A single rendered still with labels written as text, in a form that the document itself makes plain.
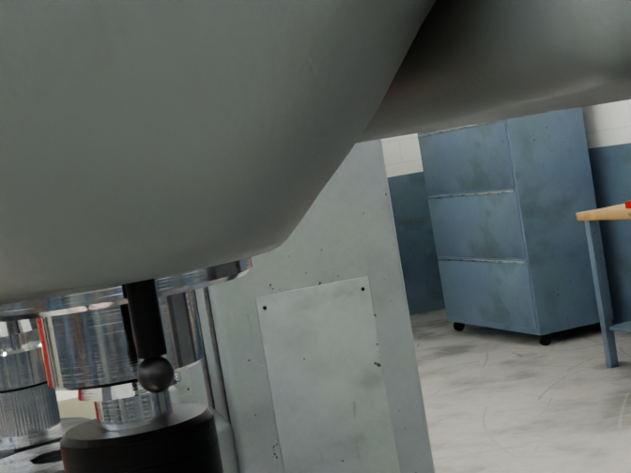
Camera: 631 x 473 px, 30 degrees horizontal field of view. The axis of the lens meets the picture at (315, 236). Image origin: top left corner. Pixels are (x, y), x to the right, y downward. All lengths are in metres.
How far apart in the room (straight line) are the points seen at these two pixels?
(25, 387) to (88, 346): 0.48
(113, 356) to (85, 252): 0.05
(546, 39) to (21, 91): 0.13
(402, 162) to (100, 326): 9.84
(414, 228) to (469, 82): 9.84
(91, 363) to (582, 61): 0.16
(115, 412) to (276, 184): 0.09
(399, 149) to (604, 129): 2.74
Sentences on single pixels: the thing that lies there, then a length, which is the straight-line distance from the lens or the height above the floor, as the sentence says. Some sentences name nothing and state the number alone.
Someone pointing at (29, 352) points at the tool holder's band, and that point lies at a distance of 0.82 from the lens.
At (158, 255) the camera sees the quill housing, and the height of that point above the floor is 1.32.
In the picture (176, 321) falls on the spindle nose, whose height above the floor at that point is 1.29.
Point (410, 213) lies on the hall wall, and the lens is 10.16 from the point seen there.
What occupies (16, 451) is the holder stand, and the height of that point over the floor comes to 1.18.
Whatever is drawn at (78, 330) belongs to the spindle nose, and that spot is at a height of 1.30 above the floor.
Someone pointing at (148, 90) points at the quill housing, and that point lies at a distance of 0.28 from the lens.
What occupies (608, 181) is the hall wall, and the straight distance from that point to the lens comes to 7.90.
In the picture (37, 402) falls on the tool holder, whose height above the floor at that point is 1.21.
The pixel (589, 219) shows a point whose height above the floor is 0.84.
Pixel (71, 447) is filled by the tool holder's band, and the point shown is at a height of 1.26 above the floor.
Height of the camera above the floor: 1.33
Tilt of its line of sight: 3 degrees down
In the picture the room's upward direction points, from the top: 9 degrees counter-clockwise
